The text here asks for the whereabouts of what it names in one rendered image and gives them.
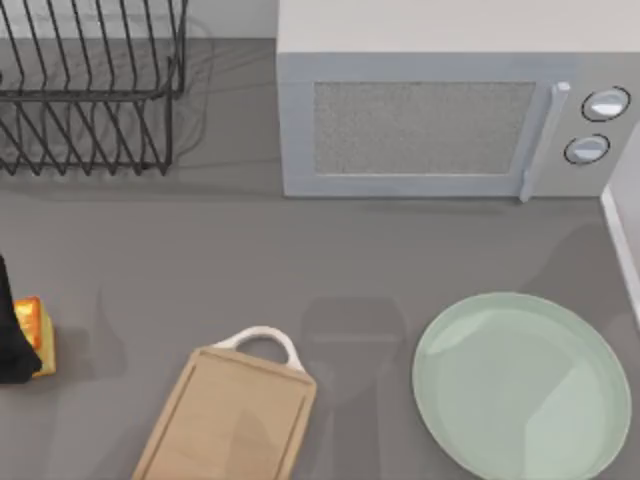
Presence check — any microwave door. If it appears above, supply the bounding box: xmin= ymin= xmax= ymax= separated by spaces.
xmin=277 ymin=53 xmax=571 ymax=200

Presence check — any wooden cutting board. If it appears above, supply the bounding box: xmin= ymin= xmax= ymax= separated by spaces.
xmin=131 ymin=325 xmax=318 ymax=480

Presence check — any pale microwave oven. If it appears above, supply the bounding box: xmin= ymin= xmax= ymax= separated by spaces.
xmin=276 ymin=0 xmax=640 ymax=203

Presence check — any pale green plate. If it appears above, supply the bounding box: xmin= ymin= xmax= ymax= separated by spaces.
xmin=411 ymin=291 xmax=633 ymax=480

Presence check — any small microwave knob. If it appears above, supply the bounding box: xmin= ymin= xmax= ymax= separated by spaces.
xmin=563 ymin=133 xmax=612 ymax=166

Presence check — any yellow bread slice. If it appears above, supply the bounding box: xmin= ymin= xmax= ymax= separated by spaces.
xmin=13 ymin=295 xmax=57 ymax=378

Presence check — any large microwave knob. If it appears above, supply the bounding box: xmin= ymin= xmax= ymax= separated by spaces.
xmin=580 ymin=85 xmax=632 ymax=123

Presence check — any microwave door handle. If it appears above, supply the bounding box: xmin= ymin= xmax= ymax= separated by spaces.
xmin=519 ymin=81 xmax=572 ymax=203

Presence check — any black wire dish rack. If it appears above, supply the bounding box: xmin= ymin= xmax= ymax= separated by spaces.
xmin=0 ymin=0 xmax=190 ymax=177

